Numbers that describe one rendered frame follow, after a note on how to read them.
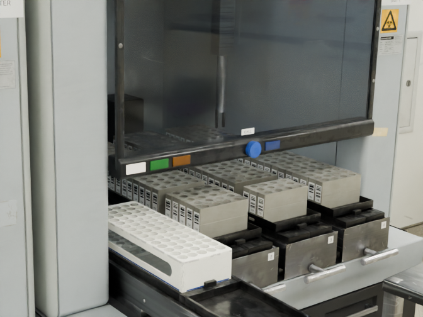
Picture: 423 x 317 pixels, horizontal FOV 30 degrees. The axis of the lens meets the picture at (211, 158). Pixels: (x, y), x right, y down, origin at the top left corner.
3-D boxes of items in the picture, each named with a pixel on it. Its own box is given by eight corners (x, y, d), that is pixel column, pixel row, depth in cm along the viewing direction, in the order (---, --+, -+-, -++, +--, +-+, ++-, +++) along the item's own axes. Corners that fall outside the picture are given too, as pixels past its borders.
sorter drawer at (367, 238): (150, 179, 207) (150, 146, 205) (192, 172, 215) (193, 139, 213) (357, 271, 151) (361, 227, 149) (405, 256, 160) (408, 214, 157)
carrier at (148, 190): (192, 204, 161) (192, 175, 160) (197, 206, 160) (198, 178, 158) (144, 214, 154) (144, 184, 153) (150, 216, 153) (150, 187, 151)
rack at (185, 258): (87, 241, 144) (87, 209, 142) (134, 231, 150) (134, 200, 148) (182, 300, 121) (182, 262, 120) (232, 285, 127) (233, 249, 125)
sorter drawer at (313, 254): (99, 189, 198) (98, 154, 196) (145, 180, 206) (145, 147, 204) (299, 290, 142) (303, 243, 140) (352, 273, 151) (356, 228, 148)
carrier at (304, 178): (337, 193, 171) (338, 166, 169) (344, 195, 169) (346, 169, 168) (298, 202, 164) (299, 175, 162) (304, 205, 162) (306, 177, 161)
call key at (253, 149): (244, 157, 142) (245, 141, 141) (257, 155, 144) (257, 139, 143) (248, 159, 141) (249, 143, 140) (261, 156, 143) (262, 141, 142)
